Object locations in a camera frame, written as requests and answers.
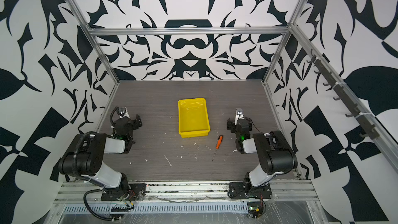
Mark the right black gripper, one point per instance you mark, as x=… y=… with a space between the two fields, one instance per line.
x=234 y=126

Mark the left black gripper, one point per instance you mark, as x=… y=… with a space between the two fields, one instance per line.
x=132 y=124

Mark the orange handled screwdriver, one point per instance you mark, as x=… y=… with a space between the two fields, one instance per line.
x=219 y=141

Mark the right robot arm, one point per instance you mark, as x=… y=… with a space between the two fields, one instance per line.
x=276 y=157

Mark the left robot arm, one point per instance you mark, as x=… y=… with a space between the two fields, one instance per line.
x=84 y=158

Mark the yellow plastic bin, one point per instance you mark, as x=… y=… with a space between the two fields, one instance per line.
x=193 y=118

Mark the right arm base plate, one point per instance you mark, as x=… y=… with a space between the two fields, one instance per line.
x=241 y=191

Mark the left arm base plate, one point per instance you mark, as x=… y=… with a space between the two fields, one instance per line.
x=131 y=192

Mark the aluminium frame crossbar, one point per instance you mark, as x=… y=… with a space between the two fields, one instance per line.
x=187 y=31

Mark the white slotted cable duct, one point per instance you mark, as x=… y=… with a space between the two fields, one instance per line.
x=173 y=208

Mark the aluminium front rail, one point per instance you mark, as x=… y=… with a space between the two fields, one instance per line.
x=189 y=191

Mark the black hook rack rail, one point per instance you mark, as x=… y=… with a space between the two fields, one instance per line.
x=345 y=94

